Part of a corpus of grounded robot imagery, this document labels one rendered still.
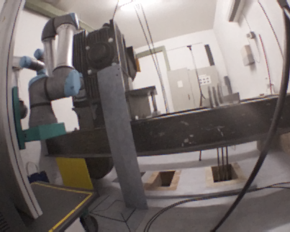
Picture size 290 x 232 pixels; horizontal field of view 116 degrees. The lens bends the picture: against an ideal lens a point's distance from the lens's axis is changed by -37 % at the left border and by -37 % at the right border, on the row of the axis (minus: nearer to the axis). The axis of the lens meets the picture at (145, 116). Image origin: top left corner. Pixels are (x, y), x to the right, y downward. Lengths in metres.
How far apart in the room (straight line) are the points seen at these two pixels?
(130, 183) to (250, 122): 0.92
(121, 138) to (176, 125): 0.38
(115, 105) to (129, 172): 0.46
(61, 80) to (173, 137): 0.76
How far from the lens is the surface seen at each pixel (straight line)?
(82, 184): 1.55
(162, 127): 1.00
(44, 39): 0.94
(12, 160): 0.72
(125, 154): 0.96
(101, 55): 1.16
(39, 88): 0.69
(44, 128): 0.63
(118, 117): 0.93
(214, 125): 0.98
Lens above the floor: 0.71
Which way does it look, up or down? 1 degrees down
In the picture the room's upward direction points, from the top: 11 degrees counter-clockwise
